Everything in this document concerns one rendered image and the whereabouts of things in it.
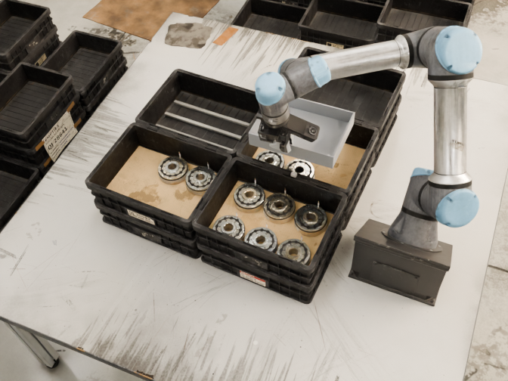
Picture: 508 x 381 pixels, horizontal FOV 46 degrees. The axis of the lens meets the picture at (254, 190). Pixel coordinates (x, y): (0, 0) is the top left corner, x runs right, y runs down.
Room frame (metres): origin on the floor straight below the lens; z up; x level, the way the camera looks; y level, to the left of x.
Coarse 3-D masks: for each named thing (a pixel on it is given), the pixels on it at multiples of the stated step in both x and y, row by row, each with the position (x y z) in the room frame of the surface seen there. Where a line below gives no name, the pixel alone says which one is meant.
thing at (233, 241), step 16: (240, 160) 1.26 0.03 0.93; (224, 176) 1.20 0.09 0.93; (288, 176) 1.19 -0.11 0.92; (336, 192) 1.10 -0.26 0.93; (192, 224) 1.03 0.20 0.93; (224, 240) 0.97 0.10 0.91; (240, 240) 0.95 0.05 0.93; (272, 256) 0.89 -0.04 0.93; (320, 256) 0.88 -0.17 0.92; (304, 272) 0.84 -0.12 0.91
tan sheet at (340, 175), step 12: (348, 144) 1.37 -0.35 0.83; (252, 156) 1.36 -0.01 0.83; (288, 156) 1.34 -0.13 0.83; (348, 156) 1.32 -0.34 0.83; (360, 156) 1.32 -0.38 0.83; (324, 168) 1.28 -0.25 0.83; (336, 168) 1.27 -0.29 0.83; (348, 168) 1.27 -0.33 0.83; (324, 180) 1.23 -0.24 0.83; (336, 180) 1.22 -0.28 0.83; (348, 180) 1.22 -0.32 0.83
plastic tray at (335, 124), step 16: (304, 112) 1.34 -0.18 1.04; (320, 112) 1.33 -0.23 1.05; (336, 112) 1.30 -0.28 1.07; (352, 112) 1.28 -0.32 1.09; (256, 128) 1.27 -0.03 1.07; (320, 128) 1.27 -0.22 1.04; (336, 128) 1.26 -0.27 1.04; (256, 144) 1.22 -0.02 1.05; (304, 144) 1.20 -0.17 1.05; (320, 144) 1.20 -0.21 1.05; (336, 144) 1.19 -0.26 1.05; (320, 160) 1.12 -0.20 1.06
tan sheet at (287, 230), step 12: (228, 204) 1.16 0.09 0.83; (300, 204) 1.14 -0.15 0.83; (216, 216) 1.12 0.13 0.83; (240, 216) 1.11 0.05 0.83; (252, 216) 1.11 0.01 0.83; (264, 216) 1.10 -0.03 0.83; (252, 228) 1.06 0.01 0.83; (276, 228) 1.05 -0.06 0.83; (288, 228) 1.05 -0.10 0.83; (312, 240) 0.99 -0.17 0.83; (276, 252) 0.96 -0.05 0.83; (312, 252) 0.95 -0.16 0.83
